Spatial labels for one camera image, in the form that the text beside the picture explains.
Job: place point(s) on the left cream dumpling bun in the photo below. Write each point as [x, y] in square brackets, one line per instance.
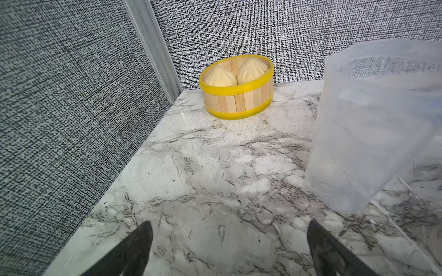
[221, 77]

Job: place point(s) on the right cream dumpling bun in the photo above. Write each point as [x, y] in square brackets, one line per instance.
[252, 69]

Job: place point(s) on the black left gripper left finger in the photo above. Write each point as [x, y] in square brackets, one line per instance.
[129, 258]

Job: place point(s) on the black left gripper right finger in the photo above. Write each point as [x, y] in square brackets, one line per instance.
[330, 257]

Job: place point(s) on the clear plastic container near left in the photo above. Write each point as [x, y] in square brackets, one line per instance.
[381, 104]

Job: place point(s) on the yellow bamboo steamer basket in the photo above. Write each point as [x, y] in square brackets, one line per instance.
[240, 101]

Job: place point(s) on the cream dumpling bun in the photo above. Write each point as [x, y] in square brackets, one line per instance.
[252, 69]
[221, 77]

